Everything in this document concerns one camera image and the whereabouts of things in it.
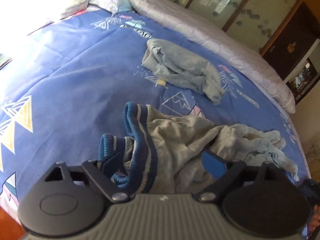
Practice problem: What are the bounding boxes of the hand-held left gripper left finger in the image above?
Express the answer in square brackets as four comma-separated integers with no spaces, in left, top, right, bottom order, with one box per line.
[42,152,130,204]

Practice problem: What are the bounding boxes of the grey-blue crumpled pants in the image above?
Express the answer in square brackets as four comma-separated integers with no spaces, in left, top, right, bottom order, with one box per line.
[141,38,227,105]

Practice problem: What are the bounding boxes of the person's dark blue clothing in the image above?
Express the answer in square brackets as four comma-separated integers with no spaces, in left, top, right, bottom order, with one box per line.
[297,179,320,207]

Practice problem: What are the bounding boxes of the blue printed bed sheet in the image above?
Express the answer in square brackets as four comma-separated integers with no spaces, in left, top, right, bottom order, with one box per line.
[0,5,311,222]

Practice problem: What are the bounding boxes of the pale lilac quilt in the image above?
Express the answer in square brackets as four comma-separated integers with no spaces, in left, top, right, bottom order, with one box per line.
[100,0,296,114]

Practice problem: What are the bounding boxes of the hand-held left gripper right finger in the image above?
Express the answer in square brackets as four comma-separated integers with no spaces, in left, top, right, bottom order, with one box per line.
[194,150,284,203]

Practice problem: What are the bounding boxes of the grey pants with blue waistband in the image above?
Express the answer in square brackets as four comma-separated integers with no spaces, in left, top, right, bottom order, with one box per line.
[98,102,299,194]

